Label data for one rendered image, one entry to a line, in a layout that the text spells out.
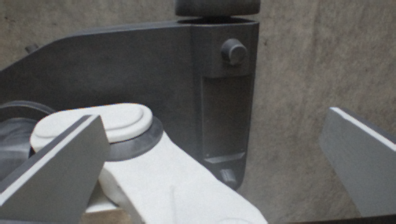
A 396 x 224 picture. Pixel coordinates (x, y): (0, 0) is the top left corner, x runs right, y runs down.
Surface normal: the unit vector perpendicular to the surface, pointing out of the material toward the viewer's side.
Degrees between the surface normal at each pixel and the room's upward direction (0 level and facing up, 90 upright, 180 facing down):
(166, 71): 0
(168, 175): 90
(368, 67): 0
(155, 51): 0
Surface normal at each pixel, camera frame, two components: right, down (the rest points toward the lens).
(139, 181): -0.04, -0.87
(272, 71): 0.19, 0.47
